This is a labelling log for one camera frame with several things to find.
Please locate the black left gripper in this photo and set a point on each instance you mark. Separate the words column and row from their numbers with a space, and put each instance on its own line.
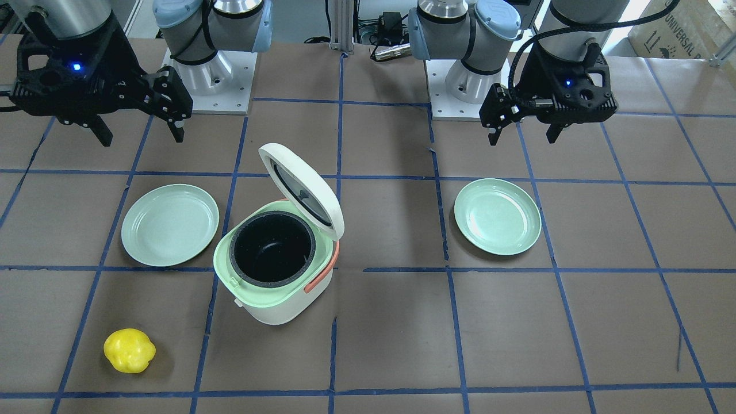
column 536, row 77

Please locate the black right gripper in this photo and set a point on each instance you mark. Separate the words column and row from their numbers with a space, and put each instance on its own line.
column 127, row 64

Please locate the white rice cooker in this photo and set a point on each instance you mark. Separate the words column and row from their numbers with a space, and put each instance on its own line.
column 279, row 259

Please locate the green plate near right arm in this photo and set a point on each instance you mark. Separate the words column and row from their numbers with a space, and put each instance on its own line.
column 170, row 225

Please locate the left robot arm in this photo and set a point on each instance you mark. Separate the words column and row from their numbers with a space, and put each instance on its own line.
column 481, row 34

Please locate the green plate near left arm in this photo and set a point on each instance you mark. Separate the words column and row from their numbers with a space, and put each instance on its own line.
column 497, row 216

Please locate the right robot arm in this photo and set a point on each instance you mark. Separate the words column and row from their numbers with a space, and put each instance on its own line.
column 195, row 31

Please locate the cardboard box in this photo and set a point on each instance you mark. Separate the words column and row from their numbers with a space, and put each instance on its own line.
column 693, row 30

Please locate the yellow toy bell pepper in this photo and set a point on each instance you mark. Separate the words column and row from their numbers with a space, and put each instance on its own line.
column 129, row 350

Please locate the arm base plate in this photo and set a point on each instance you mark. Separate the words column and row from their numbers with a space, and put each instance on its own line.
column 222, row 85
column 456, row 93

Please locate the aluminium frame post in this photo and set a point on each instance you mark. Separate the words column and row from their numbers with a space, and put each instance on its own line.
column 343, row 17

